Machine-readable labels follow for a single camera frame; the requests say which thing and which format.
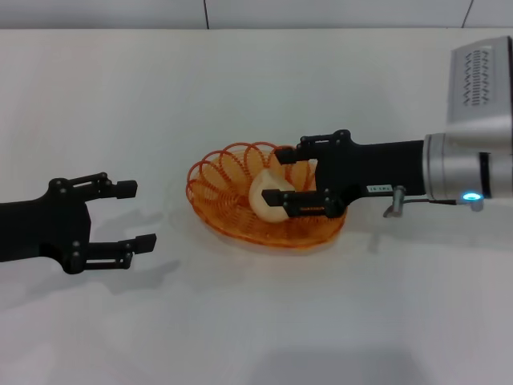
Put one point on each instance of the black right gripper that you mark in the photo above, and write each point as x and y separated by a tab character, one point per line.
372	168

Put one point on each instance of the orange plastic woven basket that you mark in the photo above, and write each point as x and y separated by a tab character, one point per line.
224	192

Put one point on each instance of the pale beige bun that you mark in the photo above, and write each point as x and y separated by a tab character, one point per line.
262	192

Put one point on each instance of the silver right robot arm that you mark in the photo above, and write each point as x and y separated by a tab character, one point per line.
457	164

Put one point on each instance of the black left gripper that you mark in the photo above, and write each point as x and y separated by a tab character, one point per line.
44	228

